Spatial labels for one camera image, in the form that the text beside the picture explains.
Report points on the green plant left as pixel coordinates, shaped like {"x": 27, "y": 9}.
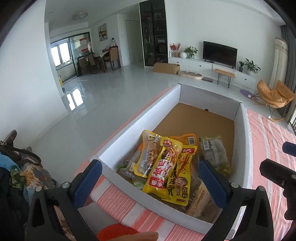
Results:
{"x": 191, "y": 52}

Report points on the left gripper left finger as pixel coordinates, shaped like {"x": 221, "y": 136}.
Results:
{"x": 43, "y": 222}

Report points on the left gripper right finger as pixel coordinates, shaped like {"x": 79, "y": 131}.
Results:
{"x": 257, "y": 221}

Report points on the person left hand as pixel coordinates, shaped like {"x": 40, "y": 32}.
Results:
{"x": 143, "y": 236}

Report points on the green potted plant right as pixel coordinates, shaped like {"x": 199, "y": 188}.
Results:
{"x": 252, "y": 68}

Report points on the yellow red snack pack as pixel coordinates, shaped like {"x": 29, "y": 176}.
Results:
{"x": 162, "y": 168}

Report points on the black flat television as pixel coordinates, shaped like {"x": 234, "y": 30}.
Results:
{"x": 220, "y": 53}

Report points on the green clear snack pack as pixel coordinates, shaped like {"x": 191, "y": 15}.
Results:
{"x": 213, "y": 150}

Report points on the floral fabric bag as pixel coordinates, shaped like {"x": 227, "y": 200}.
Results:
{"x": 21, "y": 173}

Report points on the red flower vase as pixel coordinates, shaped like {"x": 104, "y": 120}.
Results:
{"x": 175, "y": 49}

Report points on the yellow peanut bag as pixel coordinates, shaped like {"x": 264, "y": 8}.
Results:
{"x": 151, "y": 147}

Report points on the black glass display cabinet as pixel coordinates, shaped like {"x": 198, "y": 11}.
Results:
{"x": 154, "y": 32}

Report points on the small wooden bench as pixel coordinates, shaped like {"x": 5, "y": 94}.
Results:
{"x": 230, "y": 76}

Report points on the orange dried snack bag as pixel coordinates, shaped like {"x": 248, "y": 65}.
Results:
{"x": 189, "y": 142}

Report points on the framed wall painting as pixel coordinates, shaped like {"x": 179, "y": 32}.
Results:
{"x": 102, "y": 32}

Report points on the beige oval pet bed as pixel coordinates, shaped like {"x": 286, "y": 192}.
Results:
{"x": 190, "y": 75}

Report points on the small dark potted plant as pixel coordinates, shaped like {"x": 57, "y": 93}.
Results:
{"x": 241, "y": 65}

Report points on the clear rice cake pack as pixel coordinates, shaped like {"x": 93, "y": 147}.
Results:
{"x": 201, "y": 205}

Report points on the orange lounge chair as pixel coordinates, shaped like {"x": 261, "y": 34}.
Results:
{"x": 276, "y": 98}

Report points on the white round vase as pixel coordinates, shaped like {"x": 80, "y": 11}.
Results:
{"x": 183, "y": 55}

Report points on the yellow cartoon snack bag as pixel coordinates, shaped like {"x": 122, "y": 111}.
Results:
{"x": 179, "y": 181}

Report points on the white TV cabinet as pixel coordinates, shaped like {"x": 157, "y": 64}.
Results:
{"x": 241, "y": 80}

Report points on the dining table with chairs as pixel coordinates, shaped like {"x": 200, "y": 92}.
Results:
{"x": 92, "y": 63}

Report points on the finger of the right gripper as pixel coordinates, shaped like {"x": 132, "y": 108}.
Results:
{"x": 289, "y": 148}
{"x": 277, "y": 173}

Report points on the white cardboard storage box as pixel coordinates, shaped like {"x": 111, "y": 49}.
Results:
{"x": 183, "y": 109}

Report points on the brown cardboard box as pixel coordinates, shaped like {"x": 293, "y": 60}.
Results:
{"x": 166, "y": 68}

